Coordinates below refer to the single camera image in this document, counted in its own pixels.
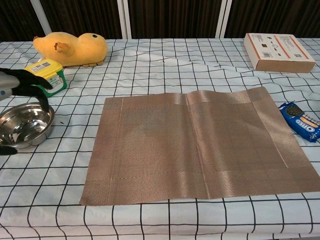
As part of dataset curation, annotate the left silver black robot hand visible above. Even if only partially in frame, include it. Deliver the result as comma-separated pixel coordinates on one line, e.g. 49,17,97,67
0,67,53,156

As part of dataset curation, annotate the stainless steel bowl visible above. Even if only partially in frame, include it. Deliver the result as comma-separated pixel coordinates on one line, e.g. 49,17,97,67
0,102,56,150

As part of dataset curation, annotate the brown woven placemat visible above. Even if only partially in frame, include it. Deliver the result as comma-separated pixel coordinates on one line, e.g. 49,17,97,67
79,86,320,207

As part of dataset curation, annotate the green container with yellow lid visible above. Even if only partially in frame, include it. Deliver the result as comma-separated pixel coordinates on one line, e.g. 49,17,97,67
24,59,68,98

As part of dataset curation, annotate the yellow duck plush toy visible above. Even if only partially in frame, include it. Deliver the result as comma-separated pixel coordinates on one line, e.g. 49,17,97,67
33,31,109,68

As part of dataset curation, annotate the white black checked tablecloth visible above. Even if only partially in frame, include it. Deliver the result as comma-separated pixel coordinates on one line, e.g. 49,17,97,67
0,37,320,240

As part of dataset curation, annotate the white orange cardboard box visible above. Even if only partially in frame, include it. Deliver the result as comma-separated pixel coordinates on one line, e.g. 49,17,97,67
243,32,316,74

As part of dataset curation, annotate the blue Oreo cookie pack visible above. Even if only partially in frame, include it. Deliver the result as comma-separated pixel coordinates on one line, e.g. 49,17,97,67
278,101,320,143

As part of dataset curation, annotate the white partition post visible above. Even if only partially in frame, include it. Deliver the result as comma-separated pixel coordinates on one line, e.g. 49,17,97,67
116,0,133,40
29,0,53,36
214,0,233,39

